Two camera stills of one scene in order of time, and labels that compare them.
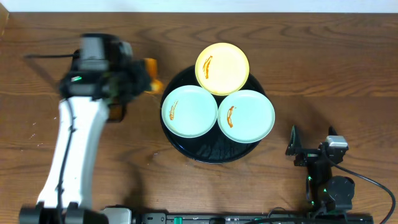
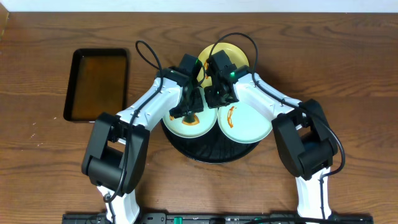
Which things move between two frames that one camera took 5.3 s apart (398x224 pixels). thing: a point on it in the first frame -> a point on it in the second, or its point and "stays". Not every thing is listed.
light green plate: [189, 111] stays
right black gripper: [308, 151] -> [218, 100]
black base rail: [147, 218] stays
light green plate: [246, 116] stays
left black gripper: [140, 79] -> [185, 110]
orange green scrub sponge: [151, 65] -> [196, 122]
